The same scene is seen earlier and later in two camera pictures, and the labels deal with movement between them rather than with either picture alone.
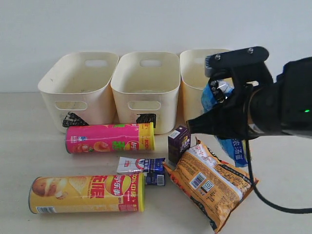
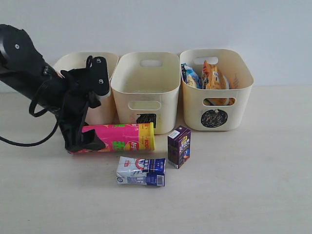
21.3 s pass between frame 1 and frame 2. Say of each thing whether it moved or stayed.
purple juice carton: stayed
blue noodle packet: moved
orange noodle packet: moved
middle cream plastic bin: stayed
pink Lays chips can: stayed
